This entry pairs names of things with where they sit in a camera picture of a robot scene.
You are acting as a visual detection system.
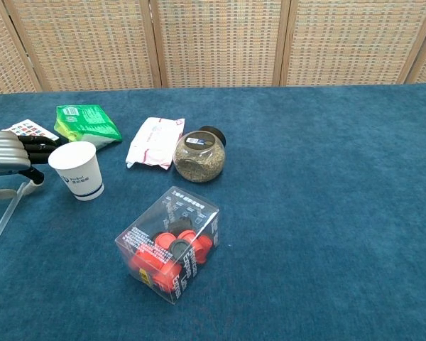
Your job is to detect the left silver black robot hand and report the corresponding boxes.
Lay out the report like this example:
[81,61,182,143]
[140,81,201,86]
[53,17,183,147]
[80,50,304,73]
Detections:
[0,129,59,202]

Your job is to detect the clear plastic straw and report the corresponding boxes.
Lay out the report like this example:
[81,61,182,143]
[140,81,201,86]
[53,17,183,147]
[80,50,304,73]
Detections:
[0,181,26,262]

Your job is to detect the white paper cup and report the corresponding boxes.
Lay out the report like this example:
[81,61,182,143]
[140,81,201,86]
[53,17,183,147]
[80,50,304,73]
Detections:
[48,141,105,202]

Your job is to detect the white box with colourful pictures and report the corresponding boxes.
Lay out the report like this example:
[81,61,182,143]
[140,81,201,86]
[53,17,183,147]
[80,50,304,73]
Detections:
[1,119,60,142]

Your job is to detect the green snack bag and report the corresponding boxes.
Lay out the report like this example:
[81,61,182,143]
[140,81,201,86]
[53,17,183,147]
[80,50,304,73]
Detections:
[53,104,123,150]

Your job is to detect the white red wet wipes pack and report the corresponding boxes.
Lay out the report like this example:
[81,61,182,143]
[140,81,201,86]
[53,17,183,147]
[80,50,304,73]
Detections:
[125,117,186,171]

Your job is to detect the clear box with red caps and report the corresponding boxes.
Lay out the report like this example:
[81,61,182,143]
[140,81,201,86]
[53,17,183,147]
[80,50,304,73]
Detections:
[114,185,221,305]

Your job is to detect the round glass jar black lid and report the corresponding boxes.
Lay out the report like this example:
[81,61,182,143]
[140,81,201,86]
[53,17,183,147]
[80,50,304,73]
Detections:
[172,125,227,183]

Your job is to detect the woven bamboo folding screen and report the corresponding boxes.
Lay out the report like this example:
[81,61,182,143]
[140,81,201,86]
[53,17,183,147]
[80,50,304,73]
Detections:
[0,0,426,97]

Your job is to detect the blue felt table cover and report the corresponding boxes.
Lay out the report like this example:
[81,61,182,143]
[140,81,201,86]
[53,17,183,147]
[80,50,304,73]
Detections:
[0,82,426,341]

